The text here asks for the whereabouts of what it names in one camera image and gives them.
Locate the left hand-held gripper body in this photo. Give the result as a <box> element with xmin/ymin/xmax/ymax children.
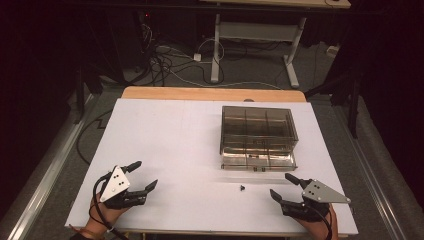
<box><xmin>98</xmin><ymin>165</ymin><xmax>148</xmax><ymax>211</ymax></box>

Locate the long white floor cable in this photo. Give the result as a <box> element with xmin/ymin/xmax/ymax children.
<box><xmin>155</xmin><ymin>45</ymin><xmax>283</xmax><ymax>90</ymax></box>

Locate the clear smoky drawer cabinet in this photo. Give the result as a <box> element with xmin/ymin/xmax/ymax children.
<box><xmin>219</xmin><ymin>105</ymin><xmax>300</xmax><ymax>156</ymax></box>

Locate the person's left hand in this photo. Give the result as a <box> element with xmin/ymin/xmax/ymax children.
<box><xmin>87</xmin><ymin>192</ymin><xmax>135</xmax><ymax>236</ymax></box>

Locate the thin black floor cable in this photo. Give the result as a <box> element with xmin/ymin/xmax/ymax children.
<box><xmin>75</xmin><ymin>109</ymin><xmax>115</xmax><ymax>166</ymax></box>

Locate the silver metal floor rail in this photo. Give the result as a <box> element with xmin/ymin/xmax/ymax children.
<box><xmin>5</xmin><ymin>93</ymin><xmax>97</xmax><ymax>240</ymax></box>
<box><xmin>332</xmin><ymin>105</ymin><xmax>408</xmax><ymax>240</ymax></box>

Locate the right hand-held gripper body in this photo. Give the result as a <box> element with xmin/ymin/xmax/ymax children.
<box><xmin>280</xmin><ymin>178</ymin><xmax>352</xmax><ymax>223</ymax></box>

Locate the person's right hand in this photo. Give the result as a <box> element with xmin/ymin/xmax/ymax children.
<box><xmin>298</xmin><ymin>203</ymin><xmax>336</xmax><ymax>240</ymax></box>

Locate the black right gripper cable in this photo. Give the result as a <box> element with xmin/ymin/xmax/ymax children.
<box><xmin>304</xmin><ymin>203</ymin><xmax>334</xmax><ymax>240</ymax></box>

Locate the white power strip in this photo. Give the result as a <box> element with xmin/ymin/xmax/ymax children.
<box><xmin>326</xmin><ymin>44</ymin><xmax>342</xmax><ymax>57</ymax></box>

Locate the white metal desk frame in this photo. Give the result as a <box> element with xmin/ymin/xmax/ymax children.
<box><xmin>210</xmin><ymin>13</ymin><xmax>308</xmax><ymax>90</ymax></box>

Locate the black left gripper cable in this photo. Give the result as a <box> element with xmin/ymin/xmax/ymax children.
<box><xmin>92</xmin><ymin>171</ymin><xmax>132</xmax><ymax>240</ymax></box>

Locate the tangle of black floor cables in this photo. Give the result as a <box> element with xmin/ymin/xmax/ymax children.
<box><xmin>138</xmin><ymin>22</ymin><xmax>231</xmax><ymax>87</ymax></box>

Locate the white table cover board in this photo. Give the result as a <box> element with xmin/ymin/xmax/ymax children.
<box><xmin>64</xmin><ymin>97</ymin><xmax>360</xmax><ymax>236</ymax></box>

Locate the black metal stand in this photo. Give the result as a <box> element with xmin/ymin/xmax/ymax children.
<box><xmin>304</xmin><ymin>70</ymin><xmax>364</xmax><ymax>140</ymax></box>
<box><xmin>73</xmin><ymin>61</ymin><xmax>105</xmax><ymax>125</ymax></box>

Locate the clear plastic drawer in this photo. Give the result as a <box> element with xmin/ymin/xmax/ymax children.
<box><xmin>220</xmin><ymin>146</ymin><xmax>299</xmax><ymax>173</ymax></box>

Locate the dark computer tower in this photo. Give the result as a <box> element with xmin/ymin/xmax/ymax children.
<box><xmin>108</xmin><ymin>9</ymin><xmax>153</xmax><ymax>69</ymax></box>

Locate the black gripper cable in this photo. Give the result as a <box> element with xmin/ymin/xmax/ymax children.
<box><xmin>92</xmin><ymin>171</ymin><xmax>132</xmax><ymax>240</ymax></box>
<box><xmin>304</xmin><ymin>203</ymin><xmax>334</xmax><ymax>240</ymax></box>

